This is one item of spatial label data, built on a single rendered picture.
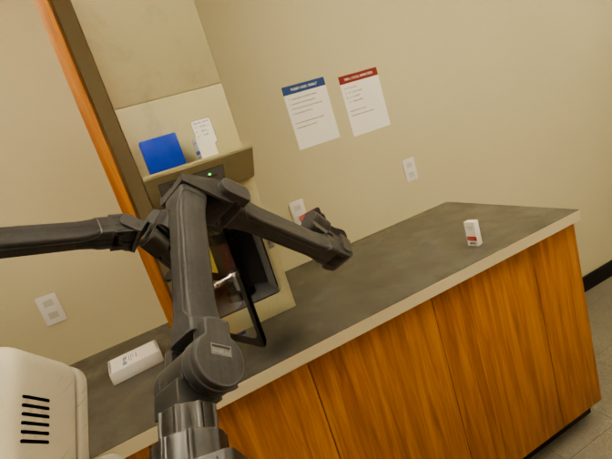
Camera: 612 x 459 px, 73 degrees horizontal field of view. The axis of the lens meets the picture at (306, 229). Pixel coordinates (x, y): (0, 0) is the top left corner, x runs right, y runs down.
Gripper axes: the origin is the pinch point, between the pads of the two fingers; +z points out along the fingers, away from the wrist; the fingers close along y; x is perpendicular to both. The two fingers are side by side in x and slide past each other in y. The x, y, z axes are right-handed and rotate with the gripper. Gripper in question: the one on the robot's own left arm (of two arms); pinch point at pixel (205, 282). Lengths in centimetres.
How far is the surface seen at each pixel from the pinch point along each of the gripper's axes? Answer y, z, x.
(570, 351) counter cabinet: -53, 124, 48
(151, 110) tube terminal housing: -35, -37, -16
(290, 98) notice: -98, 1, -31
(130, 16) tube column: -50, -57, -13
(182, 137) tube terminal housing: -35.2, -25.7, -14.0
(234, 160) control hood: -34.8, -12.5, -1.9
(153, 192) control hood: -15.2, -22.2, -13.2
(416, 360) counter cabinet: -16, 66, 23
